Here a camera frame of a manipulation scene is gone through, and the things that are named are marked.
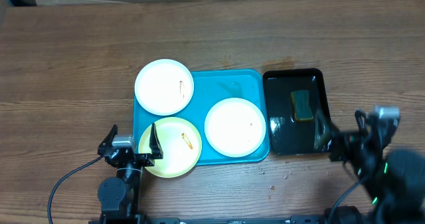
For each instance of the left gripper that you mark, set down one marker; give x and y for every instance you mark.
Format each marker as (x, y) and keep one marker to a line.
(155, 149)

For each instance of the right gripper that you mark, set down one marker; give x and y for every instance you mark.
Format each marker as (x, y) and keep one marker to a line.
(336, 141)

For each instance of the yellow plate with food scrap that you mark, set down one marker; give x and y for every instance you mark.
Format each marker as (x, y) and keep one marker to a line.
(178, 158)

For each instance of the green yellow sponge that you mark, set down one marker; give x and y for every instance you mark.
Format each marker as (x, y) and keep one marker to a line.
(300, 104)

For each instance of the white plate with crumbs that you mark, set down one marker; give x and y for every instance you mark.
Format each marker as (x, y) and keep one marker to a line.
(235, 127)

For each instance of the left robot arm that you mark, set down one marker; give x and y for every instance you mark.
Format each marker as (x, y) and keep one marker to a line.
(119, 195)

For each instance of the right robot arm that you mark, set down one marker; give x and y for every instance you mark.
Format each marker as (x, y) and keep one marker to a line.
(395, 182)

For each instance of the black rectangular water tray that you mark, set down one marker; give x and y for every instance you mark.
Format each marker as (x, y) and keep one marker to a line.
(288, 137)

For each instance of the teal plastic tray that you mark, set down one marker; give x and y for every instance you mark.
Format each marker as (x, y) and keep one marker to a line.
(210, 87)

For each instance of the orange food scrap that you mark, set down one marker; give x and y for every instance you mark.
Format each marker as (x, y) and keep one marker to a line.
(187, 140)

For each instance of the white plate with red stain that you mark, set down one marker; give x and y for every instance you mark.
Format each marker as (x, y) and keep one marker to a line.
(164, 87)

